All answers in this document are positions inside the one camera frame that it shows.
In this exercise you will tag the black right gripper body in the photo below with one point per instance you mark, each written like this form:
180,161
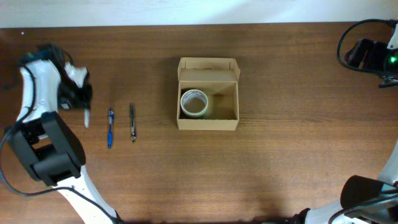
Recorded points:
359,54

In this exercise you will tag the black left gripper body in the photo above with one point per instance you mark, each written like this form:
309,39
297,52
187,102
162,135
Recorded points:
78,94

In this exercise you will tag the black and white marker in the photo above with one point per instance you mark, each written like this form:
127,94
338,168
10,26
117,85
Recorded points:
87,118

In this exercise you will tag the white masking tape roll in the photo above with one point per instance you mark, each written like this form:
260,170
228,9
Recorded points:
194,103

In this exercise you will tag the green tape roll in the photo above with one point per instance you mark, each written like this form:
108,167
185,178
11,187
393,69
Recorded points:
206,115

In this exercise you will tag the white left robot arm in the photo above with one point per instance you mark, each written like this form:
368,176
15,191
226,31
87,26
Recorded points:
45,146

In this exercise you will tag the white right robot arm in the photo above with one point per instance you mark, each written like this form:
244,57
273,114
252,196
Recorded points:
364,200

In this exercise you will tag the blue pen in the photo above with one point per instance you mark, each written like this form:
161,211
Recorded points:
110,128

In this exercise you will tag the black pen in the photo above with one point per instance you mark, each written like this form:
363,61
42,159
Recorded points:
133,126

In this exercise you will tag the open cardboard box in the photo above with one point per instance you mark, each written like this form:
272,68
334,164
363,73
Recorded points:
218,79

